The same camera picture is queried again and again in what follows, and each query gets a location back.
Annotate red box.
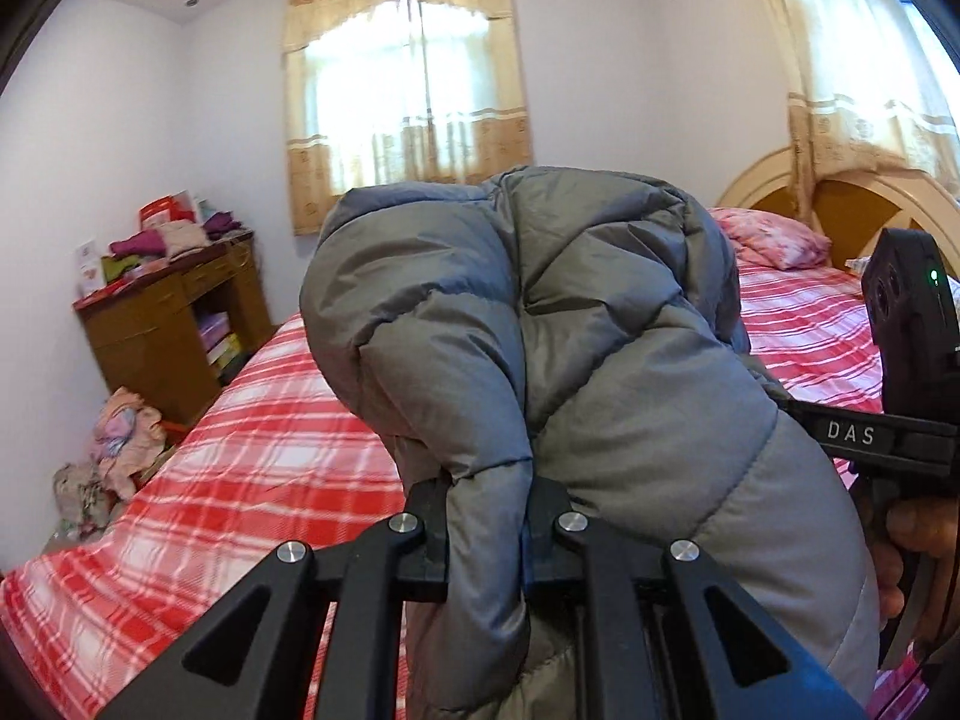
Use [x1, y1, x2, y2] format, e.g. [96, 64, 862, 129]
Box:
[139, 193, 200, 230]

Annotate beige folded clothes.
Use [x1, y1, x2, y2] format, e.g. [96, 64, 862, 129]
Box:
[157, 221, 211, 256]

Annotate person's right hand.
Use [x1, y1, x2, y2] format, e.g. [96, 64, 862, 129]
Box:
[855, 491, 938, 620]

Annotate grey puffer jacket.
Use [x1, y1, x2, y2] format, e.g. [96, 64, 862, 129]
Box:
[298, 165, 878, 720]

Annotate brown wooden desk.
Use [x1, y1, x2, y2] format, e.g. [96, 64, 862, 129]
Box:
[73, 231, 275, 425]

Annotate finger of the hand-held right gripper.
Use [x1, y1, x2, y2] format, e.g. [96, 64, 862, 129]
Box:
[772, 390, 826, 458]

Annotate yellow box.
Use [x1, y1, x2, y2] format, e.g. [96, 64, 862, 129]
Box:
[206, 334, 247, 383]

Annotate beige patterned window curtain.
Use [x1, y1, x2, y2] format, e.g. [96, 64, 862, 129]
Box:
[281, 0, 535, 236]
[742, 0, 960, 200]

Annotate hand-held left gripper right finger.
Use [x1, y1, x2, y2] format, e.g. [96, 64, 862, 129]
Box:
[525, 476, 871, 720]

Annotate pink clothes pile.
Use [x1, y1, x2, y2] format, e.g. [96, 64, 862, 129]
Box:
[91, 388, 167, 500]

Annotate maroon folded clothes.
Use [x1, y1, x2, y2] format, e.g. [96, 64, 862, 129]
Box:
[109, 229, 166, 260]

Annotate white printed card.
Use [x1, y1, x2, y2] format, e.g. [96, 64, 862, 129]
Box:
[75, 240, 104, 293]

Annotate pink floral pillow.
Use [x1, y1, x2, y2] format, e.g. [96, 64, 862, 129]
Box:
[709, 208, 832, 271]

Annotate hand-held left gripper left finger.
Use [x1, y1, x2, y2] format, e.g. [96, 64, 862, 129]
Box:
[97, 476, 451, 720]

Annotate cream wooden headboard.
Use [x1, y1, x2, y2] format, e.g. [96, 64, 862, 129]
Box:
[716, 146, 960, 286]

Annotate grey floral cloth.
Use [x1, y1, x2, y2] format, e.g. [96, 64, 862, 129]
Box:
[51, 461, 113, 541]

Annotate green folded clothes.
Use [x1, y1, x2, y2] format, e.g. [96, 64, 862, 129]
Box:
[101, 255, 162, 282]

